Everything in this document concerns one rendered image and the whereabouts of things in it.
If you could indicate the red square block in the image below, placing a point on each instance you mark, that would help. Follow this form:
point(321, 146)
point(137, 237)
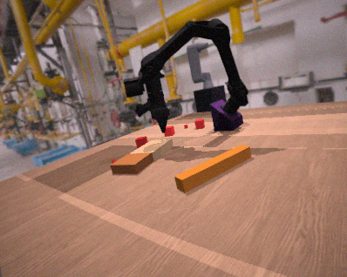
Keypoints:
point(141, 141)
point(199, 123)
point(169, 131)

